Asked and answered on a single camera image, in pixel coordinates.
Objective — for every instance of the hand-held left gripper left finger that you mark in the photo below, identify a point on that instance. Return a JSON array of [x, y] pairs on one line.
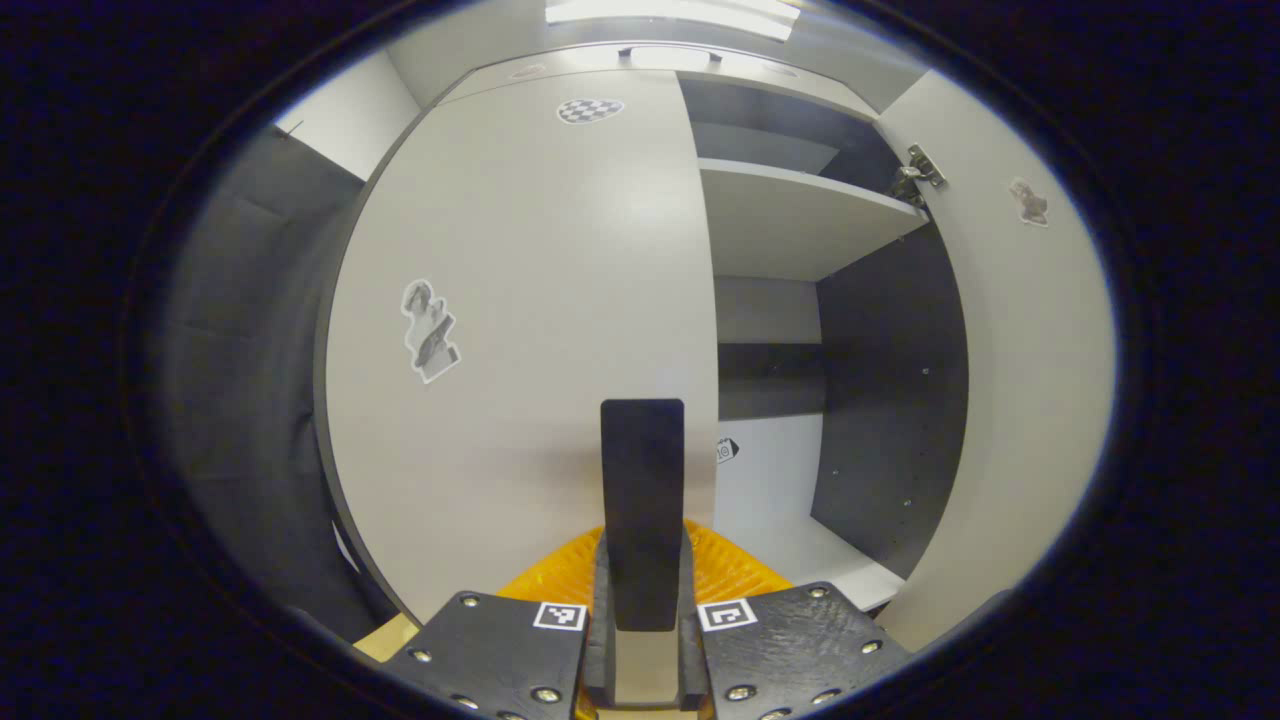
[[596, 640]]

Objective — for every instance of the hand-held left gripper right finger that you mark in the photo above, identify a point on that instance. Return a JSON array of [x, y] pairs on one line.
[[693, 650]]

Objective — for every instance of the grey double-door shoe cabinet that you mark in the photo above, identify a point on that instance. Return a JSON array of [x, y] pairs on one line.
[[890, 400]]

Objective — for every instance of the grey cabinet door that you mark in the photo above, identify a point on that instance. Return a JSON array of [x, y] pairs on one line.
[[1030, 400], [540, 300]]

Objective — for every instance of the grey cabinet shelf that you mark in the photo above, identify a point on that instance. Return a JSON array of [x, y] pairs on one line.
[[790, 225], [810, 560]]

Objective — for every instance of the metal door hinge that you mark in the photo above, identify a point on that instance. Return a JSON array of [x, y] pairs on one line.
[[918, 175]]

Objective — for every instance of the grey cabinet drawer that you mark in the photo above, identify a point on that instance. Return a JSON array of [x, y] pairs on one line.
[[570, 65]]

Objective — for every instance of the black backdrop cloth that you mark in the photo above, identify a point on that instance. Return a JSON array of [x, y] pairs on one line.
[[250, 400]]

